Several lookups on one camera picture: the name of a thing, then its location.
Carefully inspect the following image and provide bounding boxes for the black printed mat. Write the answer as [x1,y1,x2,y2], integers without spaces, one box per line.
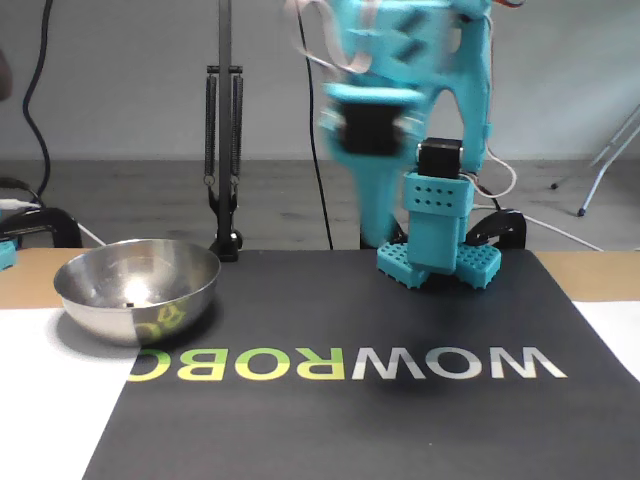
[82,248,640,480]

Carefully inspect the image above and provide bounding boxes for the red white black servo cable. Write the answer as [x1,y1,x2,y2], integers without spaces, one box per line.
[469,147,519,199]
[283,0,374,77]

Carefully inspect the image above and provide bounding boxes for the teal printed part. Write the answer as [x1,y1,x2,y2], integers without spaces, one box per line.
[0,238,19,274]

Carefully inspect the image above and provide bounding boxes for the teal robot base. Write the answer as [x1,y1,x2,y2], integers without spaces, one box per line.
[375,239,504,292]

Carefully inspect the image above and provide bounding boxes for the metal bowl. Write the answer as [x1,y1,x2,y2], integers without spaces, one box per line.
[53,238,222,349]

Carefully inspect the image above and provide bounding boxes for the thin black hanging cable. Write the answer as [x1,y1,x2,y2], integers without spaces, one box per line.
[293,0,335,250]

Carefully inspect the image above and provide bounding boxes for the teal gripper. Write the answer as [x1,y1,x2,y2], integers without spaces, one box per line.
[318,82,427,249]

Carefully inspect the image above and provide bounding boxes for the right black clamp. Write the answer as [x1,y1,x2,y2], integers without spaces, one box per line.
[203,0,246,264]

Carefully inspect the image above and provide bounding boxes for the white tripod legs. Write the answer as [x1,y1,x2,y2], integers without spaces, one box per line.
[549,102,640,217]

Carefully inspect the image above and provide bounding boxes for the thick black hanging cable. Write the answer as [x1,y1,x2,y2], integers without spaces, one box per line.
[21,0,54,201]

